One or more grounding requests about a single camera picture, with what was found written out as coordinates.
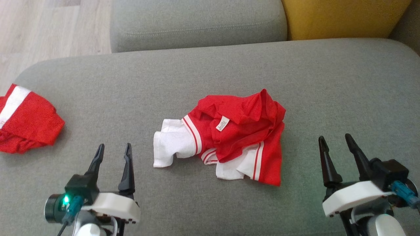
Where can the narrow grey sofa back cushion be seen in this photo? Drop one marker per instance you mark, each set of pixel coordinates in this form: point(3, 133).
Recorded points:
point(410, 26)

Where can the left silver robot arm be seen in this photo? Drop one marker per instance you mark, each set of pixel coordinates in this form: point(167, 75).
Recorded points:
point(88, 229)

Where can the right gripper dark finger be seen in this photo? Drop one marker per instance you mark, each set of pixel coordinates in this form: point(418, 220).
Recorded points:
point(329, 173)
point(362, 164)

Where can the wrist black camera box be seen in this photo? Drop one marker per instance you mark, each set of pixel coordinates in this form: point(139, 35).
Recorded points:
point(390, 172)
point(82, 186)

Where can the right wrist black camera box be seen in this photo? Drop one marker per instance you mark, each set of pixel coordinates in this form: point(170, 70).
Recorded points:
point(390, 172)

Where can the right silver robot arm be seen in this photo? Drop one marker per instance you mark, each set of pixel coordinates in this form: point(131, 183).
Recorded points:
point(384, 227)

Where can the grey sofa seat cushion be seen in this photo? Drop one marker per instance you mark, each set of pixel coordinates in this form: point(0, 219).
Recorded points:
point(229, 65)

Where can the yellow sofa cushion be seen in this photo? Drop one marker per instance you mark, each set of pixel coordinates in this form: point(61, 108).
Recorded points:
point(341, 16)

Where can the red white striped jersey garment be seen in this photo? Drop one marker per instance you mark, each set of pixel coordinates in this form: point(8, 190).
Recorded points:
point(239, 137)

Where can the red garment wide white band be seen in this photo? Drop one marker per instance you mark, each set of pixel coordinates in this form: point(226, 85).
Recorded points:
point(32, 121)

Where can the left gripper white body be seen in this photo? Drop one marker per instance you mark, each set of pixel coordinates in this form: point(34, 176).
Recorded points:
point(115, 206)

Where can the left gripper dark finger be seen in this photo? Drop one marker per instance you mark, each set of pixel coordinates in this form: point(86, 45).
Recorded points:
point(96, 164)
point(128, 173)

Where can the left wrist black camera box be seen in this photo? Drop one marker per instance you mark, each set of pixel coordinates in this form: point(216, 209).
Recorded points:
point(82, 186)

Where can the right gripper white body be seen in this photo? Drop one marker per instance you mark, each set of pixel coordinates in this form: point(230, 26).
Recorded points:
point(354, 196)

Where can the wide grey sofa back cushion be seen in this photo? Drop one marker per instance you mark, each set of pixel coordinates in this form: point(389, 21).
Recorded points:
point(197, 26)

